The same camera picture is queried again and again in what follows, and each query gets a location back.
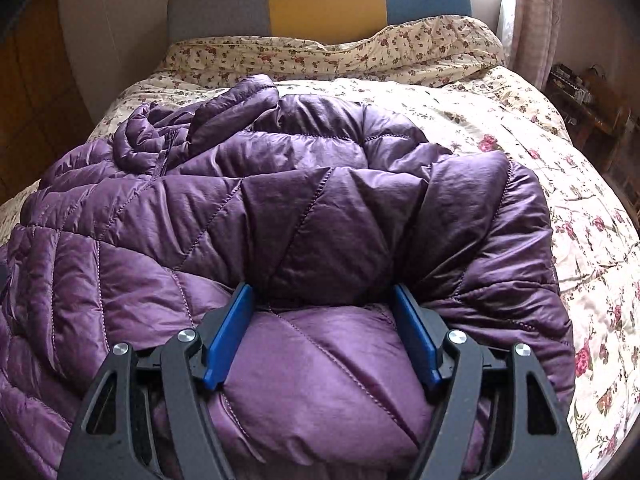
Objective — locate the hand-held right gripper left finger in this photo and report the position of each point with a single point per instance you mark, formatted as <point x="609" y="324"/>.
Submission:
<point x="231" y="330"/>

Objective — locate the floral pillow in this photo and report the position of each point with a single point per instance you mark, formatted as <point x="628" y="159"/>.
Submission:
<point x="400" y="55"/>

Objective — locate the pink patterned curtain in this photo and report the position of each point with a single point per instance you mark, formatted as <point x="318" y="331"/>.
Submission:
<point x="535" y="10"/>

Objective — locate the purple quilted puffer jacket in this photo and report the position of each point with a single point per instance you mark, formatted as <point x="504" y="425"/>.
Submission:
<point x="300" y="210"/>

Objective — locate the wooden bedside shelf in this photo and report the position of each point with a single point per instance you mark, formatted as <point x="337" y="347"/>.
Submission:
<point x="600" y="115"/>

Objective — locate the wooden wardrobe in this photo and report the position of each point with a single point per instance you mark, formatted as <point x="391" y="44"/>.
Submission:
<point x="30" y="85"/>

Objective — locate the floral bed quilt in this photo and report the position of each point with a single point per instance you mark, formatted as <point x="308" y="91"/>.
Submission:
<point x="550" y="170"/>

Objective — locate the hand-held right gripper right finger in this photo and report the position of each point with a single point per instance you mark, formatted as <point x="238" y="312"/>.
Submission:
<point x="415" y="330"/>

